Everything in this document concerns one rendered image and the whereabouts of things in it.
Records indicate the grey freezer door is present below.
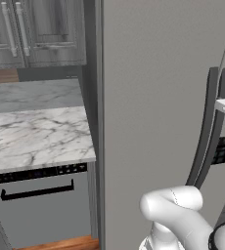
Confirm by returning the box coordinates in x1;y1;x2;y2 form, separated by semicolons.
102;0;225;250

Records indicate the wide grey wood cupboard door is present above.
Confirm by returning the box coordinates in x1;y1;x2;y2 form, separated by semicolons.
20;0;87;68

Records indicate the grey fridge casing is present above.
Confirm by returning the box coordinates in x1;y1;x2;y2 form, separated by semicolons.
82;0;106;250

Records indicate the grey dishwasher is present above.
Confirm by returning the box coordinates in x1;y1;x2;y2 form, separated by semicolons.
0;161;98;250

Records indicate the dark grey fridge door handle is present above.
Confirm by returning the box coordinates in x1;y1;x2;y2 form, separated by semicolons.
195;66;225;190

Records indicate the dark grey freezer door handle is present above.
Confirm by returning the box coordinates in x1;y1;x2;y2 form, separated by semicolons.
185;66;221;188

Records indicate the black dishwasher handle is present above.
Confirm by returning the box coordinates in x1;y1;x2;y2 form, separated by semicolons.
0;178;75;202

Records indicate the silver cupboard handle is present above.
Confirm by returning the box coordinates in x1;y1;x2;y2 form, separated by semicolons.
15;1;31;58
0;1;19;59

